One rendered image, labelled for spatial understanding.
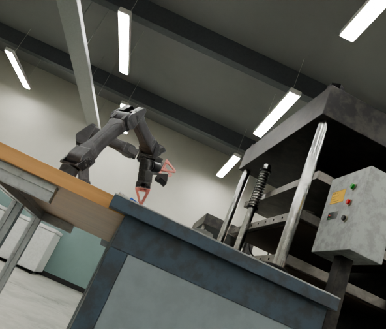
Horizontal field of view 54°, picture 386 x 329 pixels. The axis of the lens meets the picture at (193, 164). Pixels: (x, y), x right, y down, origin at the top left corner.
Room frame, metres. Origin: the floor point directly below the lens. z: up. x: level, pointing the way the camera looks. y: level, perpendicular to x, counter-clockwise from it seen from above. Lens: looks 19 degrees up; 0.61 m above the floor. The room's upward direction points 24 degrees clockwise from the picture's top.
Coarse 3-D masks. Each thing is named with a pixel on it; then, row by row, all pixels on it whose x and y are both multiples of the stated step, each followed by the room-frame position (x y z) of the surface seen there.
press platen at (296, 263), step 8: (256, 256) 2.28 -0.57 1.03; (264, 256) 2.16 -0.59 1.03; (272, 256) 2.06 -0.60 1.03; (288, 256) 1.89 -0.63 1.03; (288, 264) 1.90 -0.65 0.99; (296, 264) 1.90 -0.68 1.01; (304, 264) 1.90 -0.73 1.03; (304, 272) 1.91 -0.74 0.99; (312, 272) 1.91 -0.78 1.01; (320, 272) 1.91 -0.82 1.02; (320, 280) 1.93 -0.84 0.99; (352, 288) 1.94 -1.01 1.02; (360, 296) 1.94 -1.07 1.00; (368, 296) 1.95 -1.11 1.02; (376, 296) 1.96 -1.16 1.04; (376, 304) 1.96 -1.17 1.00; (384, 304) 1.96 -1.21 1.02
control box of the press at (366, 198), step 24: (336, 192) 1.71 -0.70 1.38; (360, 192) 1.52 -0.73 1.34; (384, 192) 1.50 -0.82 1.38; (336, 216) 1.65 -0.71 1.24; (360, 216) 1.49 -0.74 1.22; (384, 216) 1.50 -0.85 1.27; (336, 240) 1.60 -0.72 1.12; (360, 240) 1.50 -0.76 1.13; (384, 240) 1.51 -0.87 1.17; (336, 264) 1.64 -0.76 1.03; (360, 264) 1.64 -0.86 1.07; (336, 288) 1.62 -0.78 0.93; (336, 312) 1.62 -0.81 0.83
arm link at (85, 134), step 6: (90, 126) 1.84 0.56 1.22; (78, 132) 1.83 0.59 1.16; (84, 132) 1.84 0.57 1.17; (90, 132) 1.84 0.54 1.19; (96, 132) 1.86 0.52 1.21; (78, 138) 1.84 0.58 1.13; (84, 138) 1.84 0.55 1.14; (114, 144) 1.88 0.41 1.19; (120, 144) 1.88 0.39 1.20; (126, 144) 1.88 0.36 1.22; (120, 150) 1.88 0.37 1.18; (126, 150) 1.88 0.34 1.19; (126, 156) 1.93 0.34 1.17; (132, 156) 1.91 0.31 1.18
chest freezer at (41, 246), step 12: (0, 216) 7.87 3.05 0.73; (24, 216) 7.87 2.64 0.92; (12, 228) 7.88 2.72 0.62; (24, 228) 7.89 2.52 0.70; (48, 228) 7.90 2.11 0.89; (12, 240) 7.89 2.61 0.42; (36, 240) 7.90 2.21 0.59; (48, 240) 7.91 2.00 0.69; (0, 252) 7.88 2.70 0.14; (24, 252) 7.90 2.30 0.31; (36, 252) 7.91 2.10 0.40; (48, 252) 8.23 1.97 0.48; (24, 264) 7.90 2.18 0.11; (36, 264) 7.91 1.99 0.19
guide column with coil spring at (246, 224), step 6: (270, 168) 2.59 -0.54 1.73; (258, 180) 2.60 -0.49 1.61; (258, 186) 2.58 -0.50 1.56; (252, 198) 2.59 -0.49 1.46; (252, 204) 2.58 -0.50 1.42; (252, 210) 2.58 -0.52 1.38; (246, 216) 2.58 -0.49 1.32; (252, 216) 2.58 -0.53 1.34; (246, 222) 2.58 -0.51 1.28; (246, 228) 2.58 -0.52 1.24; (240, 234) 2.58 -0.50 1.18; (240, 240) 2.58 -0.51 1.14; (234, 246) 2.59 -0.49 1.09; (240, 246) 2.58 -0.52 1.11
